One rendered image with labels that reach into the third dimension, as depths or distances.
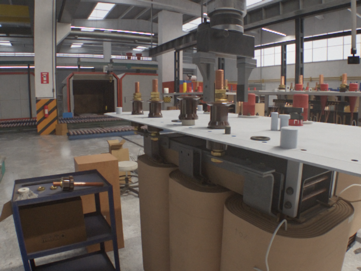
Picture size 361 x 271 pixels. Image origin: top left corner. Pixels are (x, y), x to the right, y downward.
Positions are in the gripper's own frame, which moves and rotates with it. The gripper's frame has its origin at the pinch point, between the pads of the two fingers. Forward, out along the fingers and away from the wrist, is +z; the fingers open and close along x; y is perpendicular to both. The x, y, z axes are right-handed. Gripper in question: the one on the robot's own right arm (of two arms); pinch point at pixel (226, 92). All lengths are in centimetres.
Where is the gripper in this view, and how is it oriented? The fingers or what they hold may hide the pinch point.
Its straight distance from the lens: 56.2
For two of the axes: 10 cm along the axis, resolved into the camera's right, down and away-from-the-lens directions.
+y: 4.8, 1.4, -8.7
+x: 8.8, -0.7, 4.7
